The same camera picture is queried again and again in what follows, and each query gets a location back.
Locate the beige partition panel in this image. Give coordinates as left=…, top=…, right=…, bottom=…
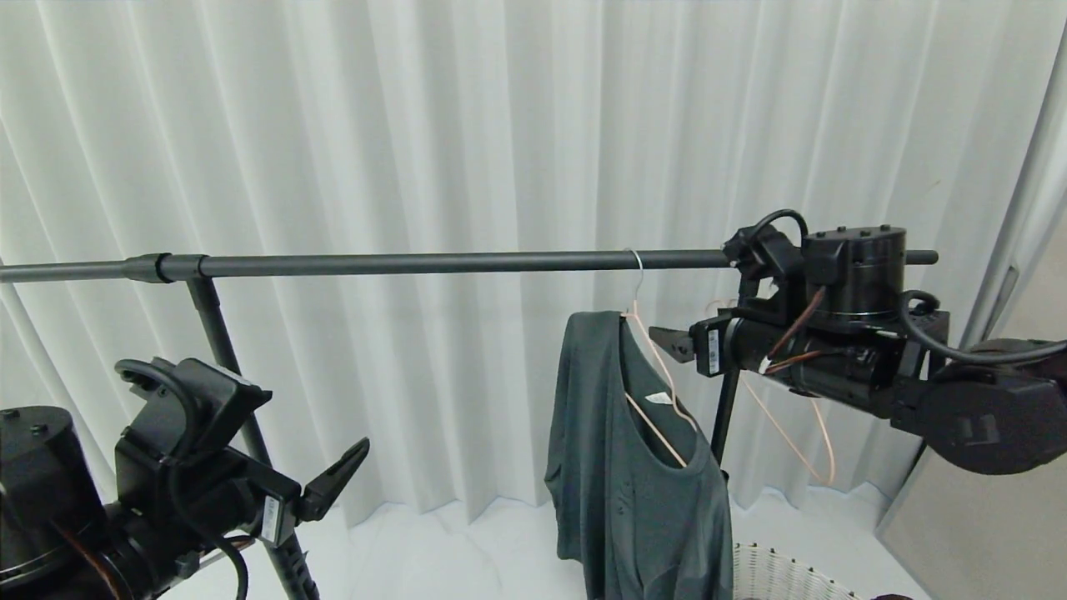
left=875, top=250, right=1067, bottom=600

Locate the black clothes rack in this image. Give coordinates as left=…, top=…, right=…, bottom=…
left=0, top=248, right=939, bottom=600

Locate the dark grey garment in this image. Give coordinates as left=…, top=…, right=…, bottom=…
left=544, top=311, right=734, bottom=600

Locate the white curtain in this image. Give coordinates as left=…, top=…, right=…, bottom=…
left=0, top=0, right=1067, bottom=534

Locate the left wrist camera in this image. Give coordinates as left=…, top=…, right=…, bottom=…
left=115, top=358, right=273, bottom=509

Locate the pink clothes hanger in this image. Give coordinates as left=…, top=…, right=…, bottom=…
left=709, top=300, right=836, bottom=487
left=621, top=248, right=701, bottom=468

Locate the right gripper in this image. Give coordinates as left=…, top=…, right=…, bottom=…
left=649, top=317, right=905, bottom=413

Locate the white laundry basket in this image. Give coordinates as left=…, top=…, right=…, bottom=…
left=732, top=543, right=914, bottom=600

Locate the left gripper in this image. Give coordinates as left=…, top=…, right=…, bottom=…
left=117, top=437, right=370, bottom=576

